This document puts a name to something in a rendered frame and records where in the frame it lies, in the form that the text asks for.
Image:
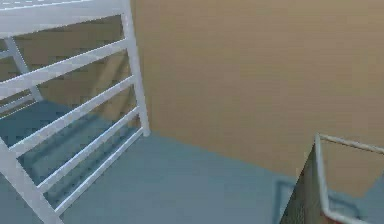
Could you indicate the white slatted shelf rack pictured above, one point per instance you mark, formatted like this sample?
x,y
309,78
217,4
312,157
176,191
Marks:
x,y
68,65

